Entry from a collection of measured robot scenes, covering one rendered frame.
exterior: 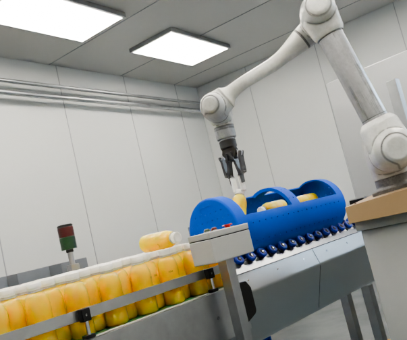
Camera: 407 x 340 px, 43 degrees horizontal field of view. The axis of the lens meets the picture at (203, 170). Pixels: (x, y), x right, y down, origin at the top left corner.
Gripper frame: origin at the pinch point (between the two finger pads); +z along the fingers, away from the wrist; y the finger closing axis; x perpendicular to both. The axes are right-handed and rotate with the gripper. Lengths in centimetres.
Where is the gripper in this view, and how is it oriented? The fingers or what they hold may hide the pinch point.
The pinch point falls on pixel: (237, 184)
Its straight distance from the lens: 224.9
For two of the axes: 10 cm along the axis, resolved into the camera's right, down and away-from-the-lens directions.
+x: -6.8, 0.8, -7.2
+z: 2.4, 9.7, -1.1
